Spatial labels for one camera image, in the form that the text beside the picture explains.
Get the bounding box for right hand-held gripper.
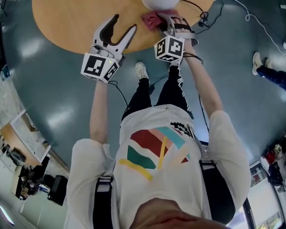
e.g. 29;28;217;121
153;12;186;63

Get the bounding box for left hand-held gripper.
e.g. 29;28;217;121
80;13;137;83

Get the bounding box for pink cloth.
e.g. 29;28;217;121
140;10;177;31

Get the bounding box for person's right forearm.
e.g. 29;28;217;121
182;44;224;118

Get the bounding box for person's left forearm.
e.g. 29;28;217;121
89;80;109;144

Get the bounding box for person's right hand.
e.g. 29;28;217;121
172;16;196;47

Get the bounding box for black wrist band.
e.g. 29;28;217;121
183;52;204;64

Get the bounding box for person's left white shoe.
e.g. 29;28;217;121
135;61;150;80

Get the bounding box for black striped trousers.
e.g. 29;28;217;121
121;65;194;121

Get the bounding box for white printed t-shirt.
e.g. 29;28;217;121
66;104;251;229

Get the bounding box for black case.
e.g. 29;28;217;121
47;175;69;207

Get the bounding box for person's head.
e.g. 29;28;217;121
131;198;229;229

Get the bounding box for black floor cable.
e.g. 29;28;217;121
147;0;225;95

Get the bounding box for thin black cable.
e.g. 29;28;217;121
108;80;130;109

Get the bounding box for white floor cable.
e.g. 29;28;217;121
219;0;286;57

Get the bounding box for wooden cabinet with white frame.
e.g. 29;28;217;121
0;110;52;167

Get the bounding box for black shoulder strap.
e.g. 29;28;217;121
93;175;114;229
199;160;236;225

